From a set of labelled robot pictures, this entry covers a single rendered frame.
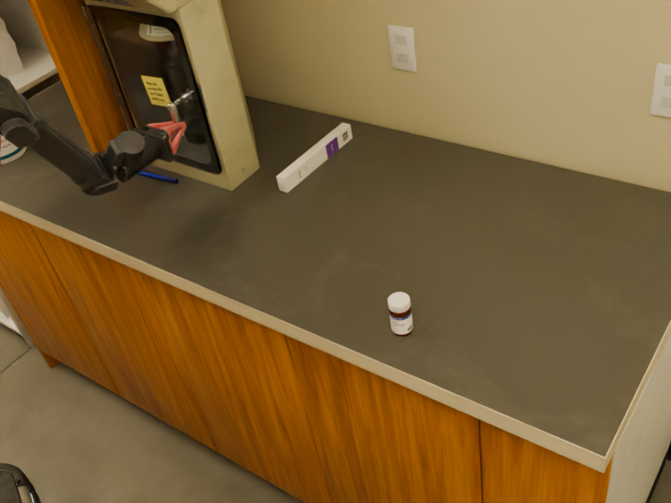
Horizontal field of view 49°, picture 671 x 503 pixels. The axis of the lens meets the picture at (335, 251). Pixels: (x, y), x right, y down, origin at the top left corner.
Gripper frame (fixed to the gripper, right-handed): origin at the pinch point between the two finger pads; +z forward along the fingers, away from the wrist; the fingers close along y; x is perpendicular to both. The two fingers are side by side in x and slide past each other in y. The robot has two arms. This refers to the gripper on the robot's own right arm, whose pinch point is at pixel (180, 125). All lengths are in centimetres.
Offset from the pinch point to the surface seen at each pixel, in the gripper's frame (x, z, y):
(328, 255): 20.9, -4.5, -41.7
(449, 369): 21, -20, -80
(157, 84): -7.0, 3.9, 8.5
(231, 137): 7.8, 9.4, -5.1
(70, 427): 113, -40, 65
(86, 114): 1.8, -3.4, 31.7
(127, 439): 114, -33, 43
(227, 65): -8.7, 14.4, -5.1
